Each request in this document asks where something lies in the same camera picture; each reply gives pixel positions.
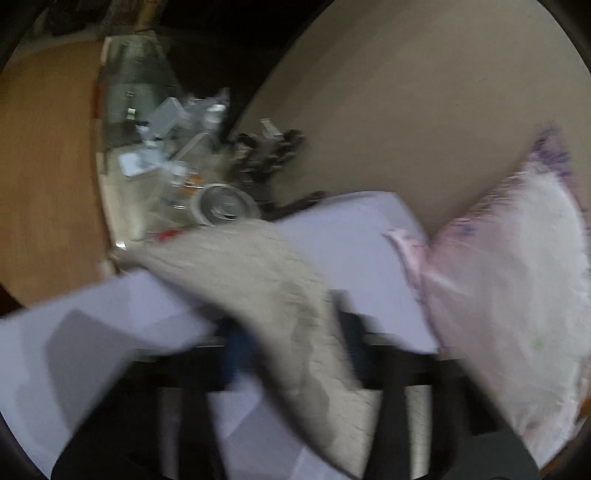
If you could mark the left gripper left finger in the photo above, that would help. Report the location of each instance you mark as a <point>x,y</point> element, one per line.
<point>155,421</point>

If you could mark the cluttered bedside table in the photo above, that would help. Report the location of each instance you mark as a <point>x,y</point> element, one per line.
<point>155,145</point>

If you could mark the orange wooden headboard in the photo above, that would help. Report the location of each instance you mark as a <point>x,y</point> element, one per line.
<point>53,238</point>

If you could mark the pink floral pillow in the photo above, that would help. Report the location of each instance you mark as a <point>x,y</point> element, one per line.
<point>506,287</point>

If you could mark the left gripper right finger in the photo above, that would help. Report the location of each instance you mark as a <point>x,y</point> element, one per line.
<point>470,439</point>

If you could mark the round metal tin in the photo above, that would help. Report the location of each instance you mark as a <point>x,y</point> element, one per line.
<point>218,204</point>

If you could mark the beige knit sweater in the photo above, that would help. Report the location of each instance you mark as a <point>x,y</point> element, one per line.
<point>249,271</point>

